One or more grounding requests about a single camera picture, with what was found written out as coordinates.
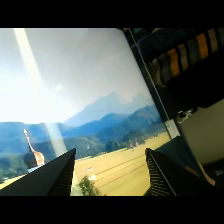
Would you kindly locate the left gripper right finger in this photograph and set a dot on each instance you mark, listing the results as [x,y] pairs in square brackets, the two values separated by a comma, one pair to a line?
[168,178]

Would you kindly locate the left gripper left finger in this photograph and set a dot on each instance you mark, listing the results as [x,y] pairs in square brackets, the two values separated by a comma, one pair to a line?
[50,180]

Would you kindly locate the black garment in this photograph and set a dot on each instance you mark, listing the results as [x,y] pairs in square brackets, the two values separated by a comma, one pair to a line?
[196,88]

